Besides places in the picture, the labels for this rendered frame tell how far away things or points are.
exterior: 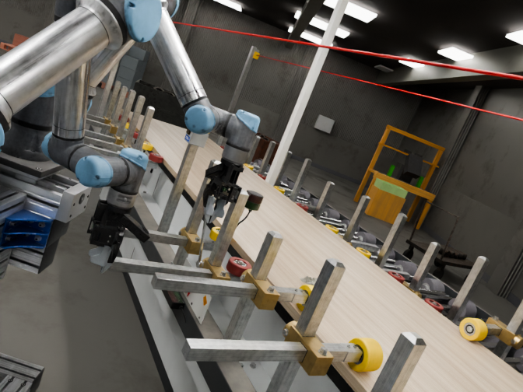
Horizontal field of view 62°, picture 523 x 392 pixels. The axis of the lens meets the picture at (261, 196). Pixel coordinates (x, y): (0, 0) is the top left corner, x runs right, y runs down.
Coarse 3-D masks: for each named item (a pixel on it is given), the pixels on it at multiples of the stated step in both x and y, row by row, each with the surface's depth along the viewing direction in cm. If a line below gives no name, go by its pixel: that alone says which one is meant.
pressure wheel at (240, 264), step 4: (232, 260) 144; (236, 260) 146; (240, 260) 148; (244, 260) 149; (228, 264) 144; (232, 264) 142; (236, 264) 142; (240, 264) 144; (244, 264) 146; (248, 264) 146; (228, 268) 143; (232, 268) 142; (236, 268) 142; (240, 268) 142; (244, 268) 142; (248, 268) 143; (232, 272) 142; (236, 272) 142; (240, 272) 142
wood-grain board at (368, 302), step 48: (192, 192) 208; (240, 240) 168; (288, 240) 192; (336, 240) 224; (384, 288) 180; (336, 336) 123; (384, 336) 135; (432, 336) 150; (432, 384) 117; (480, 384) 129
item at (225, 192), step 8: (224, 160) 130; (224, 168) 133; (232, 168) 128; (240, 168) 129; (216, 176) 135; (224, 176) 132; (232, 176) 131; (216, 184) 131; (224, 184) 129; (232, 184) 130; (216, 192) 132; (224, 192) 131; (232, 192) 131; (232, 200) 132
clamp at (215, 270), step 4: (204, 260) 148; (204, 264) 146; (208, 264) 144; (208, 268) 143; (212, 268) 141; (216, 268) 142; (220, 268) 144; (212, 272) 140; (216, 272) 140; (220, 272) 141; (212, 276) 140; (216, 276) 137; (220, 276) 138; (228, 276) 140; (228, 280) 139
